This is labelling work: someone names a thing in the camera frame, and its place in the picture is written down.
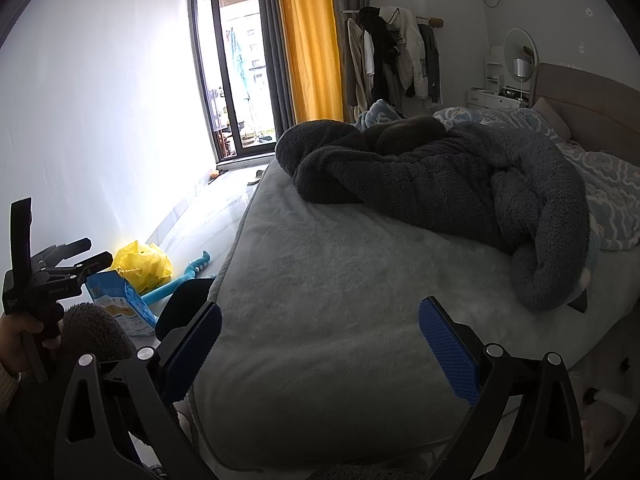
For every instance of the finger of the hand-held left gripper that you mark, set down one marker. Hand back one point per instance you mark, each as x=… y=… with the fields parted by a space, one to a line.
x=75 y=246
x=95 y=261

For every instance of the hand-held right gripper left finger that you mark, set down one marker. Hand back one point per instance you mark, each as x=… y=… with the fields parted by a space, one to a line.
x=192 y=355

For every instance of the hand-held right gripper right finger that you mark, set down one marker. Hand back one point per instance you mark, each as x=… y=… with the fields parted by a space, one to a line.
x=447 y=355

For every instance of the person's left hand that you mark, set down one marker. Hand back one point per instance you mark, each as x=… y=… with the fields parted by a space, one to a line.
x=15 y=345

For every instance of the blue and white snack bag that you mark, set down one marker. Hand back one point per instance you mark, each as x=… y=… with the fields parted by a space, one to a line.
x=115 y=300

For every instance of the yellow plastic bag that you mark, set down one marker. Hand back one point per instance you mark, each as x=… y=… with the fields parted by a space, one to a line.
x=140 y=265

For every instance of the blue plush toy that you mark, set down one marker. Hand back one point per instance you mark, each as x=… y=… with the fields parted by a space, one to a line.
x=160 y=294

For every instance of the bed with grey cover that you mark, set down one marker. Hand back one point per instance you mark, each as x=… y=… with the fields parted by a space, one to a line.
x=350 y=285

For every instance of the small brown object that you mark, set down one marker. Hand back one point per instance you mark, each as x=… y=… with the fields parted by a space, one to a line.
x=216 y=175

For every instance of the dark grey fleece blanket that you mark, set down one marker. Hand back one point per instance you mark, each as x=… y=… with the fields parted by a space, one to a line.
x=450 y=185

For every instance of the grey slipper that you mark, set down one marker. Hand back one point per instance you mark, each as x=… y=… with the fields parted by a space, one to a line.
x=256 y=177

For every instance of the brown plush pillow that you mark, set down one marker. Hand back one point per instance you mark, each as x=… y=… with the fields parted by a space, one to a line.
x=410 y=132

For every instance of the blue cloud-print duvet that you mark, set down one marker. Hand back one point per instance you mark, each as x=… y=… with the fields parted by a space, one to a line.
x=610 y=185

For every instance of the black-framed glass sliding door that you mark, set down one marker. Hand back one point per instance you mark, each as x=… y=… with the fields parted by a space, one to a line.
x=240 y=60

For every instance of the grey pillow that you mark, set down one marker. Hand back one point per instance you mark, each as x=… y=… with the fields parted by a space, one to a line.
x=550 y=117

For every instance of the white dressing table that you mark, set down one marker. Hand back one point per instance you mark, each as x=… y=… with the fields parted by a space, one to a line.
x=482 y=97

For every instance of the white desktop shelf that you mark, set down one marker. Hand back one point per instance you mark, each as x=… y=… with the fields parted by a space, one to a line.
x=492 y=67

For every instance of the grey hanging garment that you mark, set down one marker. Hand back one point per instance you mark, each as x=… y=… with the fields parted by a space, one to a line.
x=431 y=60

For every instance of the white jacket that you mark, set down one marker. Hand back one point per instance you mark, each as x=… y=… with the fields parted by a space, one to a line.
x=410 y=50

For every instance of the yellow curtain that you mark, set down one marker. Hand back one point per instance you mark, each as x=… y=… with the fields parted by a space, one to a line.
x=310 y=40

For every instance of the white shirt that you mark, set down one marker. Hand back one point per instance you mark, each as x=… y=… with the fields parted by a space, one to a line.
x=369 y=50

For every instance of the black jacket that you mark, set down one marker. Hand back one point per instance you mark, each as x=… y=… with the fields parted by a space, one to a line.
x=382 y=45

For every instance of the small brown hanging item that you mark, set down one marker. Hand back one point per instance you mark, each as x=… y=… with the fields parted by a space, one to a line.
x=436 y=22

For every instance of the round wall mirror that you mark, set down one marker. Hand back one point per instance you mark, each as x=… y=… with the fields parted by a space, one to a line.
x=512 y=45

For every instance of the white clothes rail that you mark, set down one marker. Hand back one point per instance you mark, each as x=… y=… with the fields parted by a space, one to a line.
x=347 y=10

